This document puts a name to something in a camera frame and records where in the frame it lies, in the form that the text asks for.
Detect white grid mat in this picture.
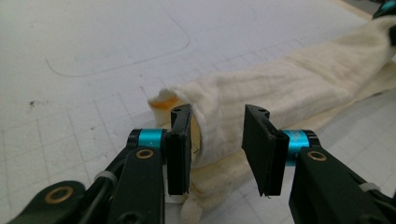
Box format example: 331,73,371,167
0,0,396,224

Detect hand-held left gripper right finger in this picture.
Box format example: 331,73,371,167
241,104,320,198

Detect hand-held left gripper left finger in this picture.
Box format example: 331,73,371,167
128,104,193,196

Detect cream printed cloth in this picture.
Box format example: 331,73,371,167
147,15,396,224

